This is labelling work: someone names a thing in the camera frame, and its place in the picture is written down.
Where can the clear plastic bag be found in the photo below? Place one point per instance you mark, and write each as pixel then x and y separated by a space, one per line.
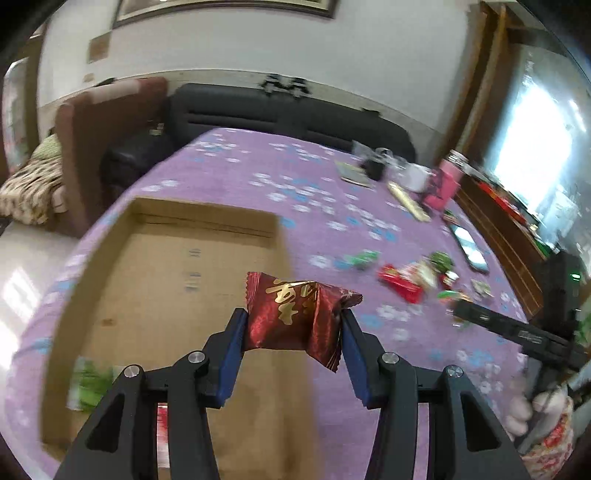
pixel 364 148

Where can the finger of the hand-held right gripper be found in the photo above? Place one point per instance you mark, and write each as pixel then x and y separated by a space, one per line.
pixel 508 327

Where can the black device on sofa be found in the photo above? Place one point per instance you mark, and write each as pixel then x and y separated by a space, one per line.
pixel 272 85
pixel 299 85

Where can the brown armchair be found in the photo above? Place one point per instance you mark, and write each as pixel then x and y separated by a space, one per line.
pixel 106 120

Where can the green booklet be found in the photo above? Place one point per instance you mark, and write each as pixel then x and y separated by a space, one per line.
pixel 353 174

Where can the cardboard tray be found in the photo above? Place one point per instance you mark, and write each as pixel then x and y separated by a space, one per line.
pixel 152 286

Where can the long yellow box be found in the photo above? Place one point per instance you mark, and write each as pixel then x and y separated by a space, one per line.
pixel 408 201

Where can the white cup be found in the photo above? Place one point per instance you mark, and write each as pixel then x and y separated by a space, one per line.
pixel 415 178

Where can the pink water bottle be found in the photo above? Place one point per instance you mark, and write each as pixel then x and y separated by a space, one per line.
pixel 445 184

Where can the green patterned pillow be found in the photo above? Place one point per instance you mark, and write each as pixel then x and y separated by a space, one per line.
pixel 46 147

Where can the red cartoon-print snack packet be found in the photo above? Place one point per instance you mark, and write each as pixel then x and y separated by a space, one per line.
pixel 399 282

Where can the person's right forearm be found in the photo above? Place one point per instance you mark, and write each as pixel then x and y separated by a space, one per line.
pixel 551 445

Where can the brown patterned blanket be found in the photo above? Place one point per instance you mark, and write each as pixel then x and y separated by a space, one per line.
pixel 27 194

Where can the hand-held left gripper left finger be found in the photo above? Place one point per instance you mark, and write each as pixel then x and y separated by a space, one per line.
pixel 231 360

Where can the small red-green packet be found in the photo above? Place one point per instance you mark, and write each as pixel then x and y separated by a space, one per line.
pixel 450 216

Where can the framed wall painting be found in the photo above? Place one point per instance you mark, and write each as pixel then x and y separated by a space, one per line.
pixel 221 9

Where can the red box on sideboard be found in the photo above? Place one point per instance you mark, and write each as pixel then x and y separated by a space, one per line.
pixel 501 198

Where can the bright window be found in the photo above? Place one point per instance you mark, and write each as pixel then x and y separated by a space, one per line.
pixel 535 138

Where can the black cup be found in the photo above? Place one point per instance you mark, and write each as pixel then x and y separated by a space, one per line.
pixel 374 168

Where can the wooden sideboard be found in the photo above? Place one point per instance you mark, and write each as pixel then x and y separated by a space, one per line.
pixel 503 244

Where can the wooden wall plaque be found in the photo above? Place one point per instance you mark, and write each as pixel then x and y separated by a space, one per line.
pixel 98 47

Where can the wooden glass-panel door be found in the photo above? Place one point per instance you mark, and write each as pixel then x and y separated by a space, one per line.
pixel 16 120

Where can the person's right hand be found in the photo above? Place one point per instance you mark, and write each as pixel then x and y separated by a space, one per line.
pixel 521 415

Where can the black leather sofa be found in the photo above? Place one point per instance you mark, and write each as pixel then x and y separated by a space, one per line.
pixel 277 110

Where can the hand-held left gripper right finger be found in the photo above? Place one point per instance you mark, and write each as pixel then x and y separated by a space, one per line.
pixel 355 364

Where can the dark red gold-print candy packet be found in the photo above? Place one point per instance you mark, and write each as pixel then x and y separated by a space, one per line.
pixel 291 318

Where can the black smartphone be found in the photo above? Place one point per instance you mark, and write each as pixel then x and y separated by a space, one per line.
pixel 468 247

